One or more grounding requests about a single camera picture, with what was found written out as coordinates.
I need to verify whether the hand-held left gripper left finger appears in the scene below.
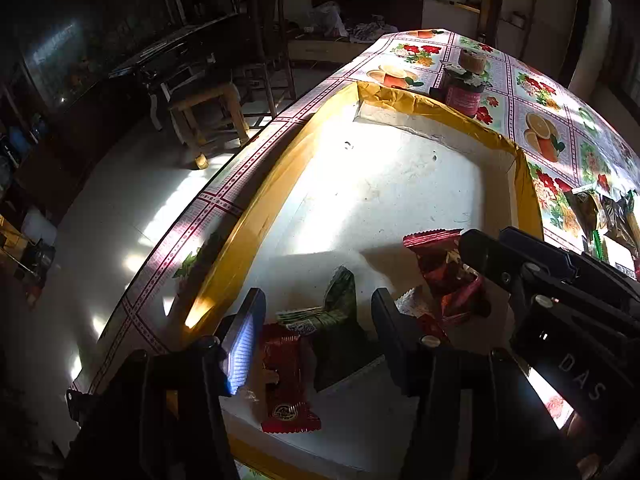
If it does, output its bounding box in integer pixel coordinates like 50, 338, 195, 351
62, 287, 268, 480

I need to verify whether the pink jar with black lid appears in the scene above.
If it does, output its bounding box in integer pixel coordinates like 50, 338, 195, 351
440, 62, 488, 118

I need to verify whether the floral fruit print tablecloth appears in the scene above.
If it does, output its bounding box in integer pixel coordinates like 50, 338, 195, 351
67, 27, 640, 480

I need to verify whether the green patterned snack packet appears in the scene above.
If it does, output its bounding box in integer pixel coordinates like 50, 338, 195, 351
276, 265, 386, 393

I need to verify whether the low wooden bench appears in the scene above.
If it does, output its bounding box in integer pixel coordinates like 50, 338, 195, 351
287, 35, 371, 63

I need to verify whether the red snack packet round logo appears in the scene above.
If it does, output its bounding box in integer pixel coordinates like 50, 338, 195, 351
260, 322, 322, 434

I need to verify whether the red snack packet white edge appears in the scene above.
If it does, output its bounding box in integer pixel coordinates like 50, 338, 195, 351
395, 285, 451, 346

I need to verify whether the large glass fish tank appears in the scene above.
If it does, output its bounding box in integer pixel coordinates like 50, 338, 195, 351
20, 0, 186, 111

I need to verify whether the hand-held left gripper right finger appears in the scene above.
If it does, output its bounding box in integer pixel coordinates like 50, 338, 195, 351
370, 287, 581, 480

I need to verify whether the dark gold snack packet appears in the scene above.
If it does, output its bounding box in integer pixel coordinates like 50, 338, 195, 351
565, 187, 608, 241

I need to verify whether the white plastic bag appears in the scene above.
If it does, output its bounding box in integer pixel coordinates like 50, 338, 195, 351
310, 2, 348, 38

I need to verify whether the cream snack packet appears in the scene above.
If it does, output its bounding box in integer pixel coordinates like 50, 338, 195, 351
602, 235, 638, 281

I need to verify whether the wooden stool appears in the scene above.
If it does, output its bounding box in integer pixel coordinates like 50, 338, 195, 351
167, 80, 251, 148

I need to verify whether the white plastic container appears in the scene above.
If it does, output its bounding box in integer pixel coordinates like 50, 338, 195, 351
20, 207, 58, 246

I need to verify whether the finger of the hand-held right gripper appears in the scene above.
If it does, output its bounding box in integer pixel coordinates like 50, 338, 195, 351
499, 226, 583, 281
459, 229, 532, 306

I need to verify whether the dark coffee table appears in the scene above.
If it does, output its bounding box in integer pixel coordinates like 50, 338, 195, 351
110, 12, 241, 131

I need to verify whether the pile of cloth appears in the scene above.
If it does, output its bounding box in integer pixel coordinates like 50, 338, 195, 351
347, 17, 401, 43

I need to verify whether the yellow-taped cardboard box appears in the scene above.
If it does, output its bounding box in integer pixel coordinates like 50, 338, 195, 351
182, 80, 546, 480

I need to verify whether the maroon foil snack packet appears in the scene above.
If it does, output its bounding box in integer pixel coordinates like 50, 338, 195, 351
402, 228, 493, 328

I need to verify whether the dark wooden chair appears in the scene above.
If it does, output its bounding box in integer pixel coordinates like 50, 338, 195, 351
232, 0, 301, 116

